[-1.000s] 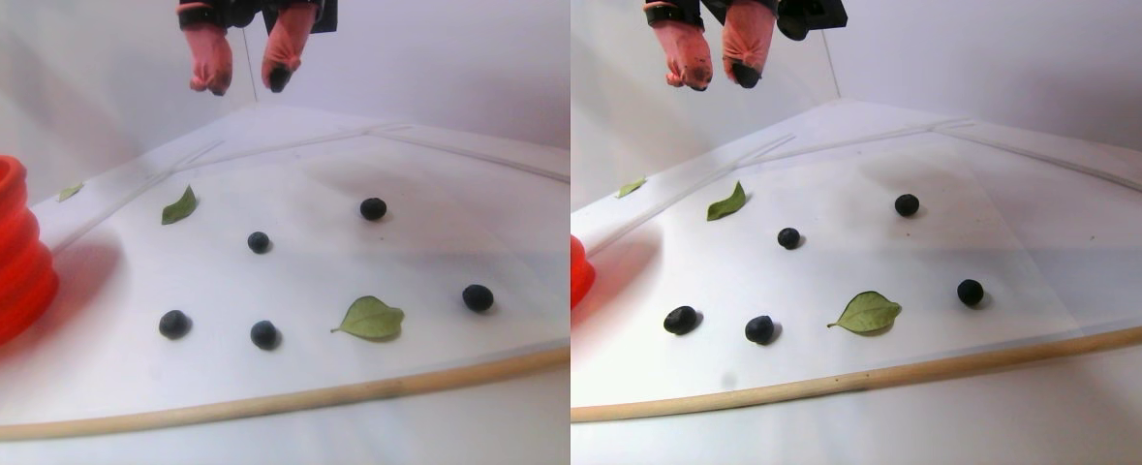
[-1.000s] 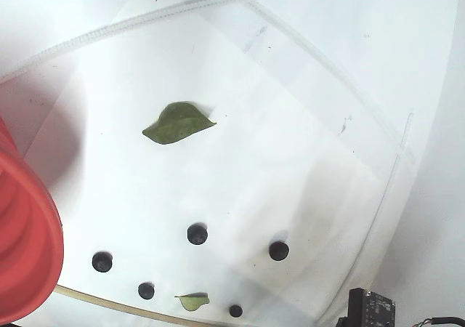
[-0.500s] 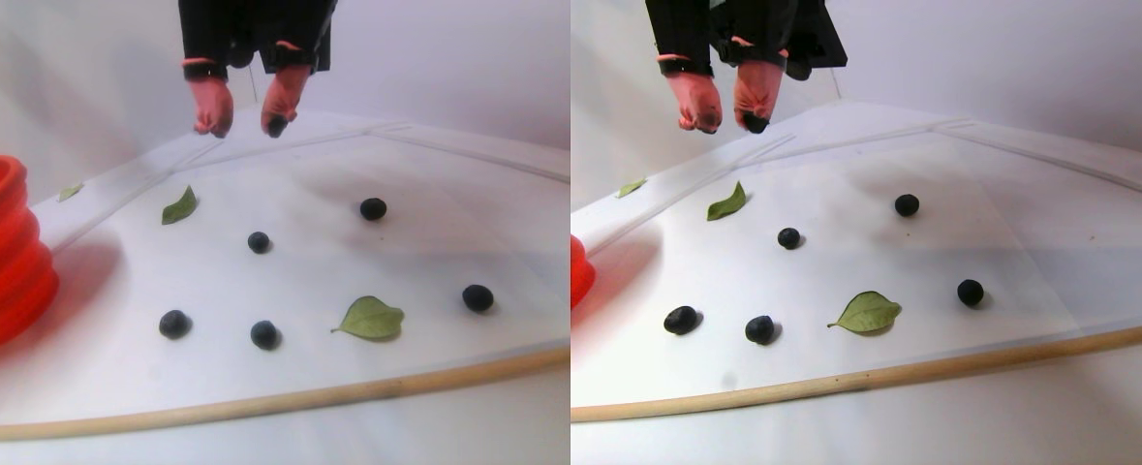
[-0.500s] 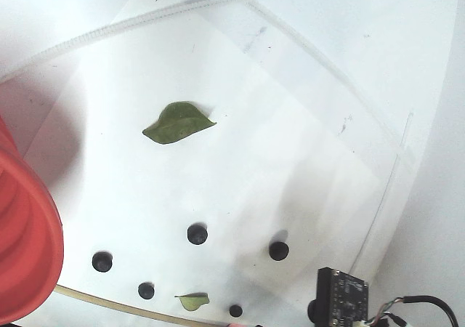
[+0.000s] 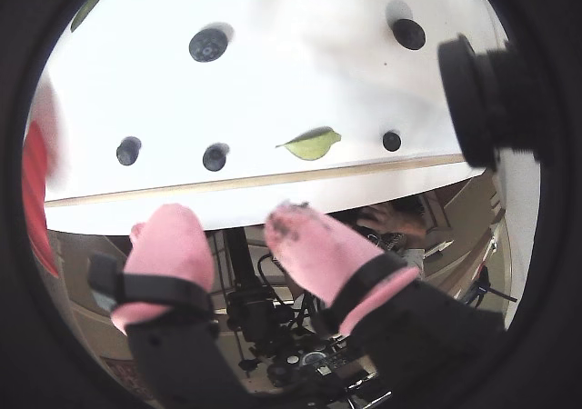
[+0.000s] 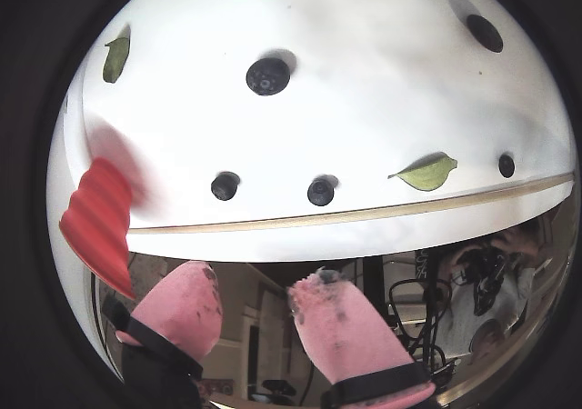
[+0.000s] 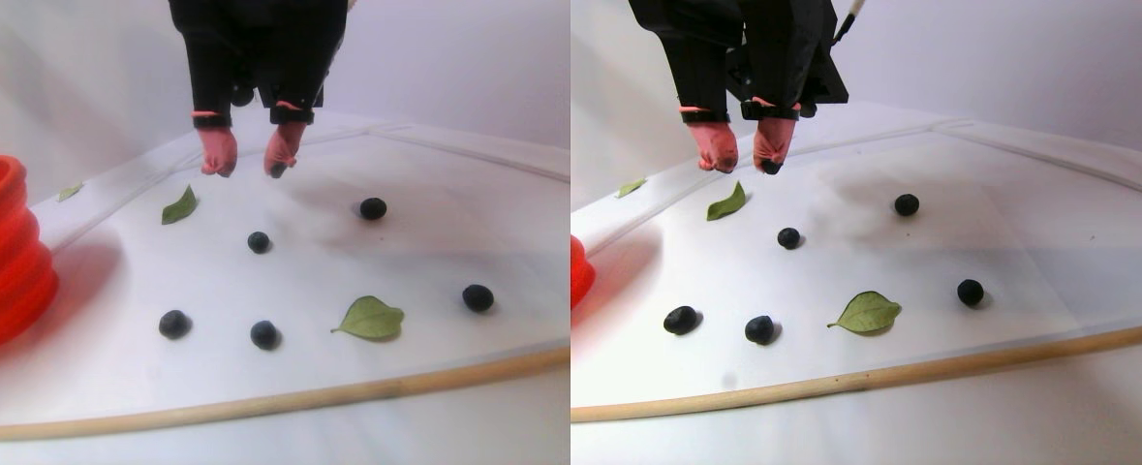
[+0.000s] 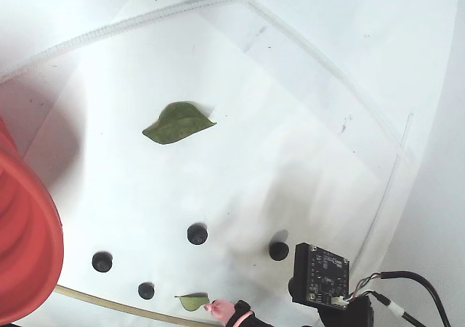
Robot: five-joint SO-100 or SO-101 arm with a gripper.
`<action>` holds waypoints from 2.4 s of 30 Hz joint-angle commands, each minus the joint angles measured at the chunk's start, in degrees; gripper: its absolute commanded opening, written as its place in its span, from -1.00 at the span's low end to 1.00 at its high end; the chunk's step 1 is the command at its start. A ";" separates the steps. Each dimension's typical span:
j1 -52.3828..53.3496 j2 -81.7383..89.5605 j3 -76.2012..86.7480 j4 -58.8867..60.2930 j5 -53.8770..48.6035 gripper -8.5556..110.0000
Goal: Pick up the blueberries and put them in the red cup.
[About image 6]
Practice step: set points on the dark blueberry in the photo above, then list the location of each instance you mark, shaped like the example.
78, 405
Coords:
224, 186
321, 191
484, 33
268, 76
506, 165

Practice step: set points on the person in white shirt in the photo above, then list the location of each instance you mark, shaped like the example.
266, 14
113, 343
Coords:
495, 295

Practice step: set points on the pink padded gripper finger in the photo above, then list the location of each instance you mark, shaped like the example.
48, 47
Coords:
177, 309
350, 332

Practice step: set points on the large light green leaf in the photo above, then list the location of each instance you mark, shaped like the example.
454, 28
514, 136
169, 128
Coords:
427, 175

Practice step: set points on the dark green curled leaf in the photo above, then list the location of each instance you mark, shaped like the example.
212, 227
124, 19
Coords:
114, 61

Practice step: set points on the red collapsible ribbed cup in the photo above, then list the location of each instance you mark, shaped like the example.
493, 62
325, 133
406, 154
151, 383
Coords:
102, 218

